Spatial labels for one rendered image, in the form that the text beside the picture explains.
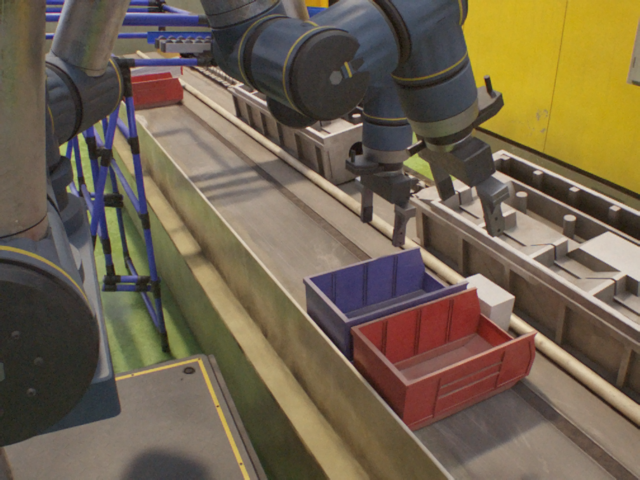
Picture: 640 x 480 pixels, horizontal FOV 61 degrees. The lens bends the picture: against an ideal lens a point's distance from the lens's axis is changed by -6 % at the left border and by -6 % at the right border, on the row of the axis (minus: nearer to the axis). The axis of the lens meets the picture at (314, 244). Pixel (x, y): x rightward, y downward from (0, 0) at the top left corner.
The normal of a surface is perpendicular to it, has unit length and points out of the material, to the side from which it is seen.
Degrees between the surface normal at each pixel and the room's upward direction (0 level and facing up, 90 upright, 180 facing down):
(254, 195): 0
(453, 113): 98
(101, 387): 90
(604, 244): 10
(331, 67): 90
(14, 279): 53
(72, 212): 23
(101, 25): 108
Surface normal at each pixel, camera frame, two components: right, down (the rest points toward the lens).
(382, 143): -0.25, 0.47
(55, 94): 0.89, -0.33
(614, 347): -0.88, 0.36
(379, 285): 0.46, 0.39
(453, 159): -0.84, 0.53
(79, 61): 0.30, 0.65
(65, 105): 0.98, -0.09
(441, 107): 0.00, 0.65
